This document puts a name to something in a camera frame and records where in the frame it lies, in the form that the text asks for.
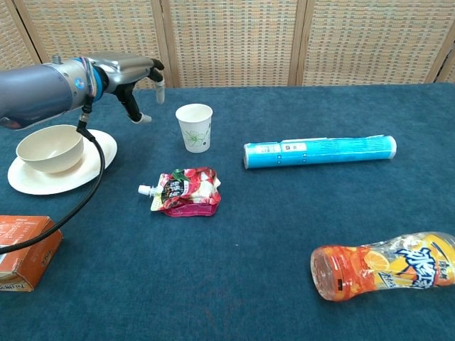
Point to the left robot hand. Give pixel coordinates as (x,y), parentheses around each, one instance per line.
(124,72)

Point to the orange drink bottle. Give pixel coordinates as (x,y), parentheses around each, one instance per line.
(373,266)

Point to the blue felt table cloth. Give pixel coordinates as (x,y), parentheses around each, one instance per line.
(249,231)

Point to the blue wrap roll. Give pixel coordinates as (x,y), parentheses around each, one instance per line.
(320,152)

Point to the white floral paper cup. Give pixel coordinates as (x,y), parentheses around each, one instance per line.
(195,131)

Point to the orange cardboard box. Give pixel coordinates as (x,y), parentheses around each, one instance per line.
(25,248)

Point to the white plate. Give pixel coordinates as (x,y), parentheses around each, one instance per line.
(32,183)

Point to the beige bowl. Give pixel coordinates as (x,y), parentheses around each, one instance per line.
(49,149)

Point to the woven folding screen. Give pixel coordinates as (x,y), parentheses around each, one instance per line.
(231,39)

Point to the red drink pouch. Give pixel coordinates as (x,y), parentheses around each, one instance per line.
(188,193)

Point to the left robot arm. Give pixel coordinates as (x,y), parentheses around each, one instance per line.
(39,92)

